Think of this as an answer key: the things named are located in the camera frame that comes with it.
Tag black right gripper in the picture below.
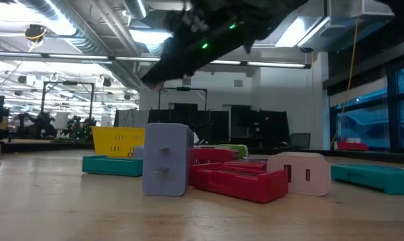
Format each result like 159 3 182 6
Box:
141 9 230 90

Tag yellow plastic basket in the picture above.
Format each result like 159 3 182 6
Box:
91 126 146 159

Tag green plastic item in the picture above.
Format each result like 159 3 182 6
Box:
215 143 249 159

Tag lavender power adapter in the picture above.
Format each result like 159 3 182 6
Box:
141 122 195 197

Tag teal plastic box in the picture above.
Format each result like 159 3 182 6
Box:
81 154 144 177
330 163 404 196

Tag pink power adapter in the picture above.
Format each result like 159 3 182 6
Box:
266 151 332 197

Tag black partition screens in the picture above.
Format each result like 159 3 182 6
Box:
147 102 290 149

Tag black background robot arms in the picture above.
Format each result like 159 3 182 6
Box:
15 112 57 139

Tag red bin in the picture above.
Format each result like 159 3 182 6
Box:
336 139 369 152

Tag black gantry frame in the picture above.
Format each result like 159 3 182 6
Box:
40 80 96 121
158 86 208 111

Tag round silver ventilation duct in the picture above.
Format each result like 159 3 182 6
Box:
17 0 145 90

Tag yellow ceiling cord reel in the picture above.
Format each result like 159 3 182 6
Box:
23 23 49 44

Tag yellow hanging cable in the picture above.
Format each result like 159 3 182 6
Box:
330 13 360 150

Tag rectangular metal air duct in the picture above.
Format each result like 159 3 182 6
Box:
251 0 399 56

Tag black table frame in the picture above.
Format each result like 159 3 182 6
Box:
0 141 404 165

